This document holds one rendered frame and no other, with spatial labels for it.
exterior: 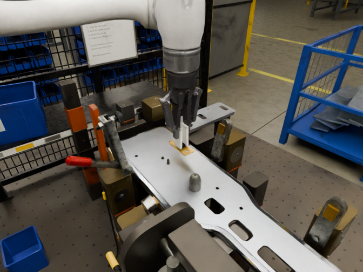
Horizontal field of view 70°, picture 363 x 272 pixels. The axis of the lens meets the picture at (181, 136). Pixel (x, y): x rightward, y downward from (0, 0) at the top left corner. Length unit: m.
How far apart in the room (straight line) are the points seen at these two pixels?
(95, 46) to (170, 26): 0.59
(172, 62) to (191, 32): 0.08
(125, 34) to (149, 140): 0.50
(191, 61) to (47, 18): 0.31
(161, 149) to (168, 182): 0.15
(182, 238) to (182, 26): 0.41
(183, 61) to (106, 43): 0.59
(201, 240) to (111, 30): 0.94
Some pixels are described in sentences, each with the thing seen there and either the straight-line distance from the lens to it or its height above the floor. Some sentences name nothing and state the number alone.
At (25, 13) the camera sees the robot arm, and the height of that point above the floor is 1.42.
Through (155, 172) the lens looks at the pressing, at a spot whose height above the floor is 1.00.
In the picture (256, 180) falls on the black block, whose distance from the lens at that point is 0.77.
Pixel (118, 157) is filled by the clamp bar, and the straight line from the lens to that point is 0.65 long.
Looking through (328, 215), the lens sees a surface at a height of 1.07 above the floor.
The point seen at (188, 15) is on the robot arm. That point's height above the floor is 1.41.
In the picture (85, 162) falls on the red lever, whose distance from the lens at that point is 0.63.
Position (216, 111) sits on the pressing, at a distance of 1.06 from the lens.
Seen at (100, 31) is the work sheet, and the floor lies 1.28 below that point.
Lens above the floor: 1.51
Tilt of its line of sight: 34 degrees down
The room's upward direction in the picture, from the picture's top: straight up
